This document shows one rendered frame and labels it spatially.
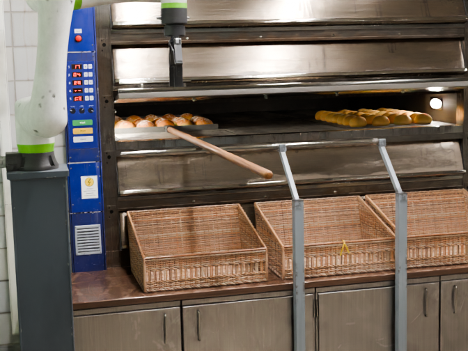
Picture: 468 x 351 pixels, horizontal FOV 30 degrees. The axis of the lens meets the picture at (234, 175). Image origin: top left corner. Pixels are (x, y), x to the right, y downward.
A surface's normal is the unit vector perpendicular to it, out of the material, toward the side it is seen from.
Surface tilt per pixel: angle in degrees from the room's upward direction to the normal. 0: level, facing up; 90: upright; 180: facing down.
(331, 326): 90
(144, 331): 90
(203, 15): 70
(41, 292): 90
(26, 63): 90
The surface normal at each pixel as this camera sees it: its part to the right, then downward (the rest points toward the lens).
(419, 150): 0.22, -0.22
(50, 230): 0.24, 0.13
